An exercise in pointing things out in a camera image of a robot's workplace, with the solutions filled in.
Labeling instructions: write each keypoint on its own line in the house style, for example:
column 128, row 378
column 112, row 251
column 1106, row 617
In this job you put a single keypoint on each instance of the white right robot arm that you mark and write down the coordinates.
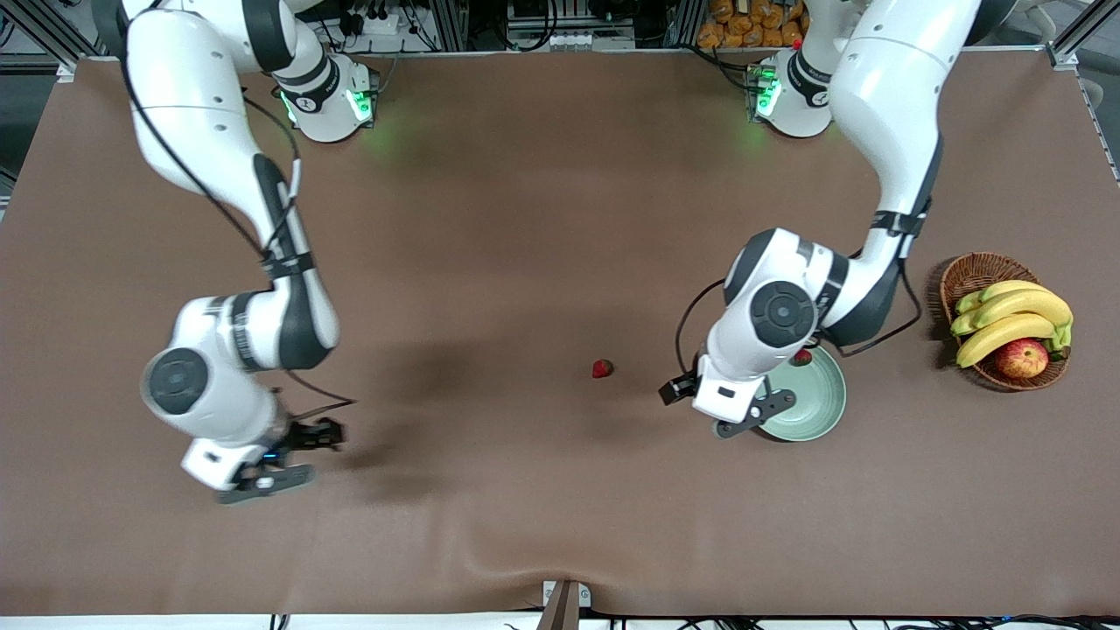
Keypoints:
column 192, row 87

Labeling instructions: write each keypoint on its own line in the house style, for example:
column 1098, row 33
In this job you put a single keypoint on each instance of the brown table cover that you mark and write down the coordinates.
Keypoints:
column 525, row 262

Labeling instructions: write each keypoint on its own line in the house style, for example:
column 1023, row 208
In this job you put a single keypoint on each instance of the yellow banana bunch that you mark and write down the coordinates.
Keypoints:
column 1015, row 306

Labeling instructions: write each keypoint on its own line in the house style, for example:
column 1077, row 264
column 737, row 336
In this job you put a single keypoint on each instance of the bag of orange bread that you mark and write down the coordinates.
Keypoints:
column 744, row 26

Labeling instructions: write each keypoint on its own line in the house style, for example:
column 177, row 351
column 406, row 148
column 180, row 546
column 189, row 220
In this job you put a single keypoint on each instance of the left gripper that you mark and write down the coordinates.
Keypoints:
column 678, row 388

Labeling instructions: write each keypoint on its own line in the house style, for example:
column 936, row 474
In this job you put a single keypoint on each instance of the aluminium frame post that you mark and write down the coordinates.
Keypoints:
column 1081, row 31
column 451, row 22
column 687, row 22
column 39, row 35

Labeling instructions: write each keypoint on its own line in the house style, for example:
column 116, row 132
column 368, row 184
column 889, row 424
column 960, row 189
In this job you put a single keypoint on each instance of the white power strip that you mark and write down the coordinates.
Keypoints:
column 381, row 24

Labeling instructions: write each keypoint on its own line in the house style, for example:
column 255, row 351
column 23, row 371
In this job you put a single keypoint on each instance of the brown wicker basket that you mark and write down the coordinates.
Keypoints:
column 976, row 273

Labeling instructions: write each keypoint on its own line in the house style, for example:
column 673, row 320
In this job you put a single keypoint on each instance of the red strawberry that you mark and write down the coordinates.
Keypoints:
column 602, row 368
column 801, row 357

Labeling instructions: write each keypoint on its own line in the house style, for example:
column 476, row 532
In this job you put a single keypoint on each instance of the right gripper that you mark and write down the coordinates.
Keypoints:
column 304, row 435

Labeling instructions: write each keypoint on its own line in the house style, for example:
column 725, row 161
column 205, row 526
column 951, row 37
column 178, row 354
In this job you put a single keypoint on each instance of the red yellow apple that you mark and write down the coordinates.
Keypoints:
column 1022, row 359

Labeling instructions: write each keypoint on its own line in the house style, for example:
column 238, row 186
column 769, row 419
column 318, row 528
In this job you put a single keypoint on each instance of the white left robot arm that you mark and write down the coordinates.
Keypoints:
column 892, row 87

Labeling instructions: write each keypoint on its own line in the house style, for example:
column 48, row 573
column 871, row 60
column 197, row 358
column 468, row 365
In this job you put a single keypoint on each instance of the metal table clamp bracket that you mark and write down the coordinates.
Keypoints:
column 564, row 604

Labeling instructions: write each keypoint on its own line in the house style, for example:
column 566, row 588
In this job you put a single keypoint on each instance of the pale green round plate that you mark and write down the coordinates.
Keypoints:
column 818, row 394

